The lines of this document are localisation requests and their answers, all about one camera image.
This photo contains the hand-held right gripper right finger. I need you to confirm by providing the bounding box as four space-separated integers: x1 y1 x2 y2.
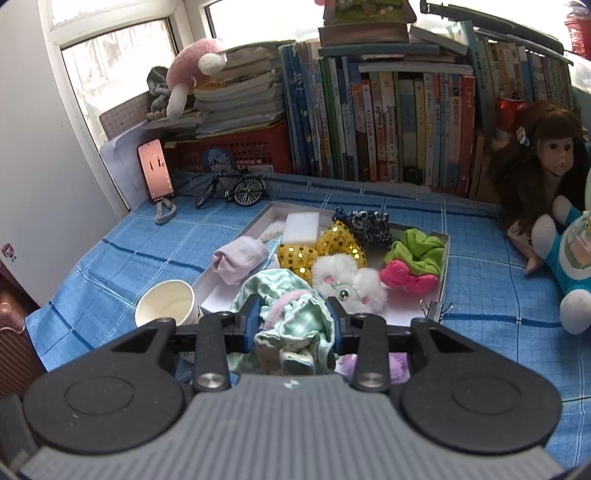
325 297 477 393

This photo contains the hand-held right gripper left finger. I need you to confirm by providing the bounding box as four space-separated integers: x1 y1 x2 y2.
110 294 262 393

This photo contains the green checked cloth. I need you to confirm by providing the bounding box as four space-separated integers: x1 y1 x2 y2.
229 270 339 377

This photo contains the white fluffy plush toy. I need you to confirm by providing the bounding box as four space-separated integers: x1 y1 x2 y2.
311 254 391 311

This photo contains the lilac sock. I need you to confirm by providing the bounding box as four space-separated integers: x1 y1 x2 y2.
212 236 268 286

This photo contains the yellow sequin bow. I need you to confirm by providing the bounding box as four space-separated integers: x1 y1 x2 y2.
276 220 369 282

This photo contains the white shallow cardboard tray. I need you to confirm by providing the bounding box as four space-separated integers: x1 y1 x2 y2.
191 200 451 334

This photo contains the pink plush bow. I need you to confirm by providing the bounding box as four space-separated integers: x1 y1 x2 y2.
379 259 439 294

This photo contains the white foam sponge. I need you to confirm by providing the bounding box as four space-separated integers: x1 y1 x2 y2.
282 212 322 246

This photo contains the dark blue patterned scrunchie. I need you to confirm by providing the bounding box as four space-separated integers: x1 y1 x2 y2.
332 206 393 250

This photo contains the green scrunchie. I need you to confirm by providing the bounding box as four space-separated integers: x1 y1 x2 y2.
383 228 447 278

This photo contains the purple plush toy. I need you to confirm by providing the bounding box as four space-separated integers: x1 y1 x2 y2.
339 353 410 387

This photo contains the large drawn-on paper cup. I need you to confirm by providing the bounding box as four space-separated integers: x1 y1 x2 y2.
134 279 200 331

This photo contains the metal binder clip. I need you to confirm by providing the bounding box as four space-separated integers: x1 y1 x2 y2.
417 297 456 322

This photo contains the black toy bicycle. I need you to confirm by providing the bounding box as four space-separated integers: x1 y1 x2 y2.
194 167 269 210

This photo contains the blue checked tablecloth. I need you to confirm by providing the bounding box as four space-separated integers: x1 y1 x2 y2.
25 173 591 467

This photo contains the blue round card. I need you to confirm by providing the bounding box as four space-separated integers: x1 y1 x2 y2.
201 147 234 174

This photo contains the red plastic basket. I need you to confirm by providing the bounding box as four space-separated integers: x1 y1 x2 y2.
163 120 294 176

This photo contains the smartphone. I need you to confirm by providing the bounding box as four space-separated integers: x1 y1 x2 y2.
137 138 175 203

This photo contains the white board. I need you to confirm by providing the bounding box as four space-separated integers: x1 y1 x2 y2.
99 131 140 214

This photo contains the row of upright books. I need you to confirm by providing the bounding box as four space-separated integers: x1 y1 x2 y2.
279 25 576 195

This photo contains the stack of lying books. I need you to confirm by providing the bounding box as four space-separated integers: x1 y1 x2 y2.
193 43 287 140

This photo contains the grid cutting mat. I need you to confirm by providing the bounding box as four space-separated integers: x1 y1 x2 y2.
99 89 154 140

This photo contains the blue cat plush toy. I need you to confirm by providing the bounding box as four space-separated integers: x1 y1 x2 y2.
530 165 591 336

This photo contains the grey plush figure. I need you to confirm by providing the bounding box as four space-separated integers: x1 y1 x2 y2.
145 65 172 119

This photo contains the pink mushroom plush toy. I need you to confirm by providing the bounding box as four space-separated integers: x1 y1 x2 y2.
165 38 228 119

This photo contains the brown-haired doll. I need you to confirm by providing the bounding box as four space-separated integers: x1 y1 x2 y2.
488 102 587 276

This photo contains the red can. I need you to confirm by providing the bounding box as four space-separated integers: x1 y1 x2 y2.
497 92 527 135

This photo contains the thick worn book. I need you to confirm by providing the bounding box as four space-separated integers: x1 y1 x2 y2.
318 20 410 47

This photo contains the small red mesh basket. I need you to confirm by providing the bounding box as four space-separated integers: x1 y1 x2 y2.
565 4 591 57

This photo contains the white window frame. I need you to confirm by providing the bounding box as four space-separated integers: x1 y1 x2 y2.
39 0 324 217

